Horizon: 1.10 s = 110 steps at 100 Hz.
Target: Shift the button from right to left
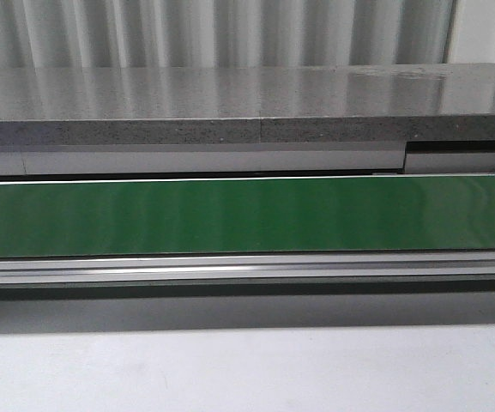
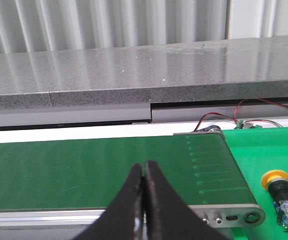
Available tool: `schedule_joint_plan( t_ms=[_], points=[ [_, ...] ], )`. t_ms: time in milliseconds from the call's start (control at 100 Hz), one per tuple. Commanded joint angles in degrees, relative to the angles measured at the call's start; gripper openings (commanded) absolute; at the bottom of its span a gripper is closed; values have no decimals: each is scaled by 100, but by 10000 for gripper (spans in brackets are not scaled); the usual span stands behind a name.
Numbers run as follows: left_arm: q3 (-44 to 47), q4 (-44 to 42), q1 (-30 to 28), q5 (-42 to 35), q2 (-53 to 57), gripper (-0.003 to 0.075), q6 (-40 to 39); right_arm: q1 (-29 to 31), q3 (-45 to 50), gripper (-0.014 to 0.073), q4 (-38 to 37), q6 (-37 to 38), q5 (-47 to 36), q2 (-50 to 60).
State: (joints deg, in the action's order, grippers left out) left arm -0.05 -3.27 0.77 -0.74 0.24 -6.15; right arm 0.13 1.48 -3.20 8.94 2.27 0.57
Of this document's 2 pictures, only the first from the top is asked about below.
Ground grey stone counter ledge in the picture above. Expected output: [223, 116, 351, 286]
[0, 64, 495, 146]

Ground green conveyor belt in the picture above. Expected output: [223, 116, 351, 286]
[0, 175, 495, 258]

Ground aluminium conveyor frame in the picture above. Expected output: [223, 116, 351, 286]
[0, 251, 495, 286]

